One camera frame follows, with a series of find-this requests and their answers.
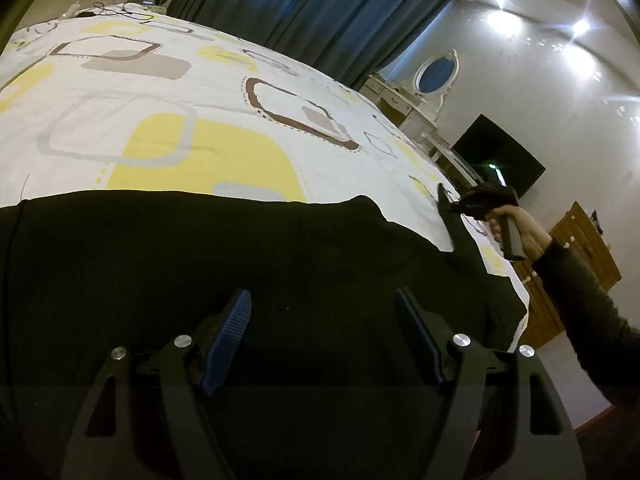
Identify black television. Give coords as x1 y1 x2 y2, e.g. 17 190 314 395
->
450 114 546 199

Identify dark blue curtain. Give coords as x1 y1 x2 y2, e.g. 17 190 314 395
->
167 0 458 92

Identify patterned white bedsheet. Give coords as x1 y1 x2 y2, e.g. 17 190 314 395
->
0 4 531 356

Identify person's right forearm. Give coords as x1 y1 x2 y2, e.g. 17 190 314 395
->
530 237 640 413

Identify person's right hand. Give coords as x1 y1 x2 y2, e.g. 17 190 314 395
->
486 204 554 262

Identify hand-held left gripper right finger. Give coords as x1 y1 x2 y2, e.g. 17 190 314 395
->
393 287 586 480

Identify oval white-framed mirror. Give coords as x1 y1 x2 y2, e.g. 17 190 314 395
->
412 49 460 112

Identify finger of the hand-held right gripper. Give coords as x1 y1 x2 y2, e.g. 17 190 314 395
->
436 182 463 217

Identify white dressing table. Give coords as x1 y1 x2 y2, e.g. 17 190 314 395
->
360 72 478 183

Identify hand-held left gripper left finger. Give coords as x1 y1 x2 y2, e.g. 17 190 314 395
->
60 288 252 480

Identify black pants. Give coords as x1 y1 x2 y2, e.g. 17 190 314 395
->
0 191 529 480

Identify black cable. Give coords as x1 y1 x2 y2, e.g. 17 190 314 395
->
65 2 153 24

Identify wooden cabinet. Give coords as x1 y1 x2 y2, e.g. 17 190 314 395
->
510 201 624 349

